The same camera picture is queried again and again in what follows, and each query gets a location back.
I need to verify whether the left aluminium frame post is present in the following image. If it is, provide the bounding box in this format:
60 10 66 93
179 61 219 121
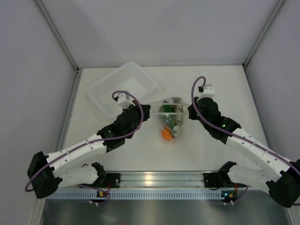
33 0 79 72

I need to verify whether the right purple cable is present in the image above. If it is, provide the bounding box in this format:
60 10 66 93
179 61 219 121
191 76 300 174

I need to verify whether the fake green cucumber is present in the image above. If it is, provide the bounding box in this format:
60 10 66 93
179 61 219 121
158 100 175 113

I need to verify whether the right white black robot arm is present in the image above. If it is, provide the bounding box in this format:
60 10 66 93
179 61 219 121
188 97 300 208

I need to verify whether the fake orange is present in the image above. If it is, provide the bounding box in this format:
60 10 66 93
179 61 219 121
161 127 173 141

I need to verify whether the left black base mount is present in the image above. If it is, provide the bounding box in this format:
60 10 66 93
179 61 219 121
99 172 121 189

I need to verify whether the translucent white plastic basket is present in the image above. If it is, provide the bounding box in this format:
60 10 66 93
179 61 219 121
87 62 158 118

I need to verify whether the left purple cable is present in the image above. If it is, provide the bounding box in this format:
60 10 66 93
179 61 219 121
24 90 145 193

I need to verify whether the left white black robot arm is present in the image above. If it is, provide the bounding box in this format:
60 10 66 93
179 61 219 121
27 105 150 199

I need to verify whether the aluminium frame post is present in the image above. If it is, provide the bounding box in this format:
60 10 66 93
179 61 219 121
242 0 286 69
33 0 79 72

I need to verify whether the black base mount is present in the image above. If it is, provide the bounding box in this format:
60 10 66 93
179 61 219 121
203 172 229 189
99 172 121 189

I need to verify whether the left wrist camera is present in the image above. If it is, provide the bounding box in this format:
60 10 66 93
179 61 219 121
114 92 133 109

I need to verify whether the aluminium mounting rail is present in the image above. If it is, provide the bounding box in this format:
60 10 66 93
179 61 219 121
58 170 293 189

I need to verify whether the white slotted cable duct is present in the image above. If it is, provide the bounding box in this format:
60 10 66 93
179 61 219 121
47 189 235 200

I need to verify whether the clear zip top bag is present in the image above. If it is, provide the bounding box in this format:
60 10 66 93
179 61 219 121
150 97 188 141

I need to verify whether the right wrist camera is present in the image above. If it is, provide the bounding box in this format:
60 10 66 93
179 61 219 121
198 84 215 98

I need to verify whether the purple cable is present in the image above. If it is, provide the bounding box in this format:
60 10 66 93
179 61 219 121
191 76 300 174
24 90 145 193

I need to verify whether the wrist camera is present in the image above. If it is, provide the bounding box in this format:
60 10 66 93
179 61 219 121
114 92 133 109
198 84 215 98

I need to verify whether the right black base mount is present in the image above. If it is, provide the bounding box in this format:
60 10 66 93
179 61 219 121
203 172 229 189

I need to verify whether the right aluminium frame post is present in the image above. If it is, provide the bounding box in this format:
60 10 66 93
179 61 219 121
242 0 286 69

